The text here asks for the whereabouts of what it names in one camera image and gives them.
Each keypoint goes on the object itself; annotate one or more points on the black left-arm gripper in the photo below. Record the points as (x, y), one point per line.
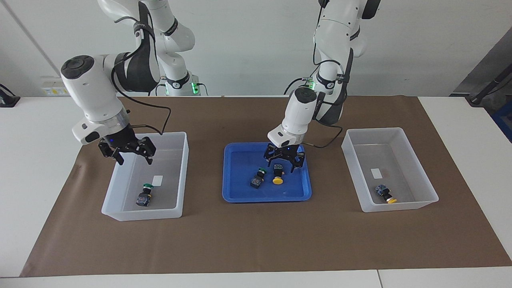
(284, 151)

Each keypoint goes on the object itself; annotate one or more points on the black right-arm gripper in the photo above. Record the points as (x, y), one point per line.
(118, 140)

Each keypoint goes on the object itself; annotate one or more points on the yellow push button switch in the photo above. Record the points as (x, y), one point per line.
(278, 172)
(383, 190)

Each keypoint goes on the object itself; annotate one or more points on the green push button switch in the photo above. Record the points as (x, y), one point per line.
(257, 182)
(143, 198)

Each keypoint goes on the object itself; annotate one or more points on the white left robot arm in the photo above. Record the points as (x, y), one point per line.
(300, 112)

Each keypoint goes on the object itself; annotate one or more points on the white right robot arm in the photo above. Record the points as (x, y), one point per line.
(92, 88)

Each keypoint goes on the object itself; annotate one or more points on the small white sticker label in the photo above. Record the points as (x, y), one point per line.
(157, 180)
(376, 173)

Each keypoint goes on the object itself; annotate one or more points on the blue plastic tray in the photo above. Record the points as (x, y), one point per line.
(240, 192)

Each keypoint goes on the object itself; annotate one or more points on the translucent white plastic box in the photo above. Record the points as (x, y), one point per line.
(368, 206)
(116, 212)

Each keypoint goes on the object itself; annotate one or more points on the brown paper table mat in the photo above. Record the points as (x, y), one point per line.
(256, 240)

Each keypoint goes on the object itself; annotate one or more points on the black desk object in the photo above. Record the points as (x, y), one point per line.
(8, 100)

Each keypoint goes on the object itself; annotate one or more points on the black stand pole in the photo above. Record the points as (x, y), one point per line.
(480, 96)

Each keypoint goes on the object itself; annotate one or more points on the blue crate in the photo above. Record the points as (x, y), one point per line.
(504, 124)

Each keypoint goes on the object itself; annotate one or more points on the grey partition panel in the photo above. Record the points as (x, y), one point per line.
(492, 60)

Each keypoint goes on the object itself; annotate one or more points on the white wall socket strip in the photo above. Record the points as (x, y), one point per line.
(54, 88)

